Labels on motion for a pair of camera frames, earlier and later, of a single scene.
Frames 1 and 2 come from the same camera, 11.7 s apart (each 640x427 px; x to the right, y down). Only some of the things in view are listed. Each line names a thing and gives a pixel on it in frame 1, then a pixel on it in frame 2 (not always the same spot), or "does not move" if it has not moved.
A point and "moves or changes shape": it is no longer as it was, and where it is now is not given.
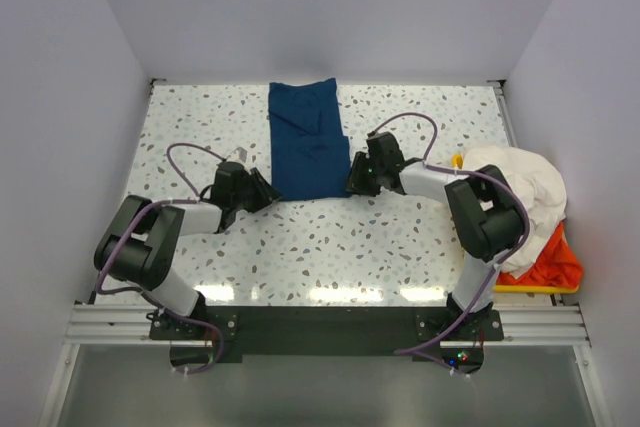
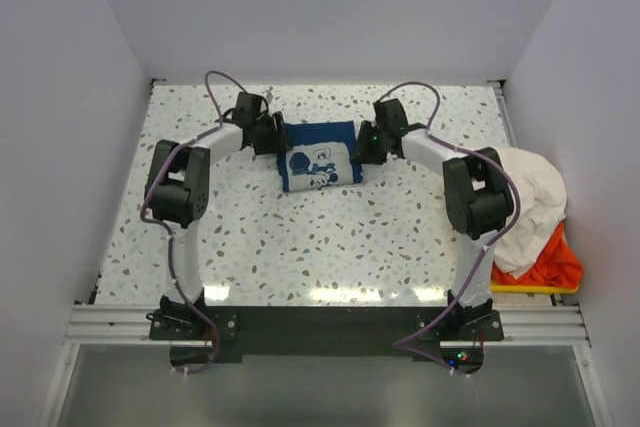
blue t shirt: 310,155 moves or changes shape
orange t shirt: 556,265 does not move
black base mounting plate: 321,334 does not move
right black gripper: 356,184 to 363,151
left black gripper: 264,193 to 278,139
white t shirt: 542,192 does not move
